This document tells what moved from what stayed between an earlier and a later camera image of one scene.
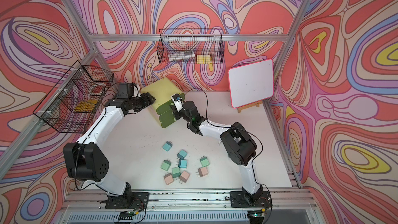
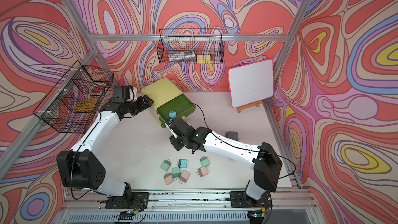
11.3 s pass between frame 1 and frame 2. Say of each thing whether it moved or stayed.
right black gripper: moved
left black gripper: stayed
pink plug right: stayed
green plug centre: stayed
